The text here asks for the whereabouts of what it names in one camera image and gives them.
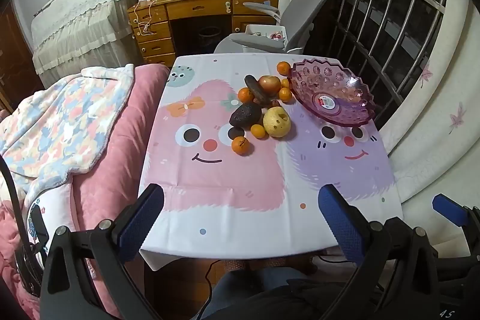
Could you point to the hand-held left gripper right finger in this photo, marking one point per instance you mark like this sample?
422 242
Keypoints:
341 222

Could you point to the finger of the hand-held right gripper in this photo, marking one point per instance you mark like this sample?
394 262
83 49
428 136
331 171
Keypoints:
448 209

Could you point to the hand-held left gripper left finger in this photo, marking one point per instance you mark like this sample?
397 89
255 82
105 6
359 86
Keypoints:
140 222

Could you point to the yellow pear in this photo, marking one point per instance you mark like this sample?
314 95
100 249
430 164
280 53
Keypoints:
276 122

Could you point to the small orange tangerine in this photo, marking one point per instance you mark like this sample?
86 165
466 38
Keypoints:
258 130

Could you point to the pink plastic fruit bowl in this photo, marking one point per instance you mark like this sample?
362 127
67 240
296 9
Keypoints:
337 91

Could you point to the dark avocado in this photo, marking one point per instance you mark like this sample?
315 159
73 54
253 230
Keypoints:
245 114

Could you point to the pink quilted bedding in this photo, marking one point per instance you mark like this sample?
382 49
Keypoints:
123 140

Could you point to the white printed pillow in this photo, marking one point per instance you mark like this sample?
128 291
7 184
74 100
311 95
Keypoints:
56 203

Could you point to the printed cartoon tablecloth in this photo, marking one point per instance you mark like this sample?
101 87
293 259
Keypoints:
225 192

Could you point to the person's legs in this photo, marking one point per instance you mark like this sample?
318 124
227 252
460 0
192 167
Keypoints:
255 290

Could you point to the pastel floral blanket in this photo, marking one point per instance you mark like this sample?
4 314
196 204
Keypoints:
56 132

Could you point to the brown passion fruit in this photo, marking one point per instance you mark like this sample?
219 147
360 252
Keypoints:
276 103

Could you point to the red apple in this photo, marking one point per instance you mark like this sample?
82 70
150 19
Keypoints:
270 84

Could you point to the black trash bin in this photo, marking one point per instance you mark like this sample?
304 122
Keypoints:
209 37

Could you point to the white lace cover cloth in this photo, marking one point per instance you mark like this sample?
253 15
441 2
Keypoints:
75 27

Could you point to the metal window grille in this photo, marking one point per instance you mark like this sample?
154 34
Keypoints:
443 1

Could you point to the white box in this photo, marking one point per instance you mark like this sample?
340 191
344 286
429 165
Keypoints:
258 29

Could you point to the brown wooden door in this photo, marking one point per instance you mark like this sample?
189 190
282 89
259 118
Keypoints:
11 54

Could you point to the grey office chair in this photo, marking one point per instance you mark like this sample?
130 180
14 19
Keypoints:
300 9

